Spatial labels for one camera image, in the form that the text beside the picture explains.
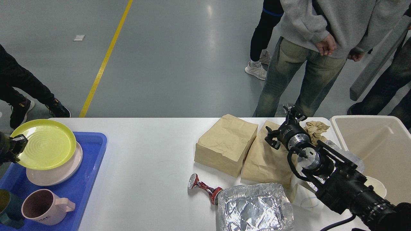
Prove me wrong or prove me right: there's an aluminium foil container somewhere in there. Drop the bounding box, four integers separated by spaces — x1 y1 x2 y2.
216 183 294 231

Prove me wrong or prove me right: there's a teal mug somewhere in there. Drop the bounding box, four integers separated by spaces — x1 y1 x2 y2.
0 189 25 229

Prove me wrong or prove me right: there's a white paper cup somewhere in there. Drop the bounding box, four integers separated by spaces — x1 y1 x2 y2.
364 176 387 199

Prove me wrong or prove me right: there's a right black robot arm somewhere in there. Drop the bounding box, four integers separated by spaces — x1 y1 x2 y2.
265 105 411 231

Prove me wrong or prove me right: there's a blue plastic tray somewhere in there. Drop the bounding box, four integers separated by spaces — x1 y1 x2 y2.
0 132 107 231

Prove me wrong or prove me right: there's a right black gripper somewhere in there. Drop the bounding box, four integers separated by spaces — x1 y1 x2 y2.
265 105 311 150

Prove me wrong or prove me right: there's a pink mug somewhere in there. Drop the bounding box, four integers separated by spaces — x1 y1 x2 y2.
21 189 76 226

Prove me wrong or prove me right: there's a person with white sneakers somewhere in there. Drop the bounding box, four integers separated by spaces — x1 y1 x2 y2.
245 0 284 81

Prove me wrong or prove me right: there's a right brown paper bag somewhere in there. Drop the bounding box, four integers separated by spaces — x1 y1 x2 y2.
241 120 292 187

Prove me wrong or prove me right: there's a beige plastic bin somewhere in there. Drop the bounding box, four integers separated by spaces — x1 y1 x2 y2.
330 115 411 204

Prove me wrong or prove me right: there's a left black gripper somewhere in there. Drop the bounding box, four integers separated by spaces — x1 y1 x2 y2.
0 132 28 165

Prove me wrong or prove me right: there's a crumpled brown paper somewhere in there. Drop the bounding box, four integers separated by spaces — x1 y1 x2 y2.
303 121 330 146

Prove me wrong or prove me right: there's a crushed red can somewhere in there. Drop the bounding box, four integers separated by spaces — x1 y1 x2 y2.
188 173 223 205

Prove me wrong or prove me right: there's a pink plate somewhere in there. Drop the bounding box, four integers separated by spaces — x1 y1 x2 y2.
25 142 83 186

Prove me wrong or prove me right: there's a yellow plate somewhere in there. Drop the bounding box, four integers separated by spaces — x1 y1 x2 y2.
11 119 76 170

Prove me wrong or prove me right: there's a brown paper bag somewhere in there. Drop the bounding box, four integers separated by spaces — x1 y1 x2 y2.
241 120 292 187
194 114 258 177

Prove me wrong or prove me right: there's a left brown paper bag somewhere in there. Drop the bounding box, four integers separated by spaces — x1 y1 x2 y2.
194 114 258 177

